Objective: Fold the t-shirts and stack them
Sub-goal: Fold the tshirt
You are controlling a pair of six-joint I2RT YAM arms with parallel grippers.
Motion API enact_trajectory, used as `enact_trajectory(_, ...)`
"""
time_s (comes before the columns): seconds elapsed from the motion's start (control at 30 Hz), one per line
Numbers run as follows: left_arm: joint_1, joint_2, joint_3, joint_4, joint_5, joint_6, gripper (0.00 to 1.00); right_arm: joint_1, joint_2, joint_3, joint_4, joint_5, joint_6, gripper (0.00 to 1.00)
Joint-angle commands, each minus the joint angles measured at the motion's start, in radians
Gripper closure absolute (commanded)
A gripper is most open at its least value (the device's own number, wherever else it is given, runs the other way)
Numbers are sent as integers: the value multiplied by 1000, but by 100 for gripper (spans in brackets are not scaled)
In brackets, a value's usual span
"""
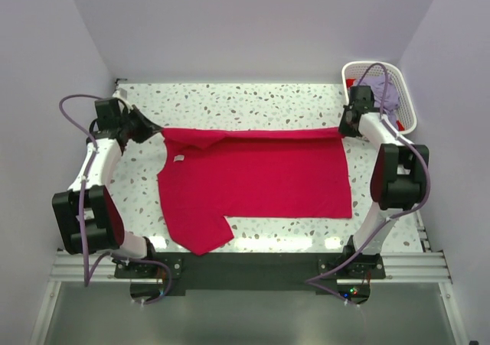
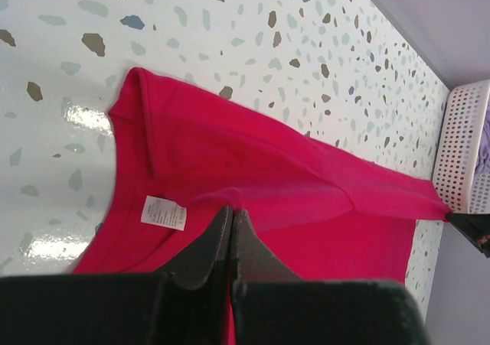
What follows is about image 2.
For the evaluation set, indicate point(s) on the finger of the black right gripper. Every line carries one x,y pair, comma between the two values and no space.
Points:
474,227

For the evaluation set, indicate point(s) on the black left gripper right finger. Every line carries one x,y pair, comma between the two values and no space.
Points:
273,305

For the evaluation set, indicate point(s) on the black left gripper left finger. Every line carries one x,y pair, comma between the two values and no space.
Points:
183,302

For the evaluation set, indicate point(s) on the crimson red t shirt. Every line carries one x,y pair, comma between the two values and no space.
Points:
326,214

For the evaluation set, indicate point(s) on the white perforated laundry basket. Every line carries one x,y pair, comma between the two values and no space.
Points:
456,180

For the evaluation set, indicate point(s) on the lavender t shirt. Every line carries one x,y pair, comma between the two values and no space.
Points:
482,163

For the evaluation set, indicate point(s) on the white garment label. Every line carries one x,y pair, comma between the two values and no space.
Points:
165,213

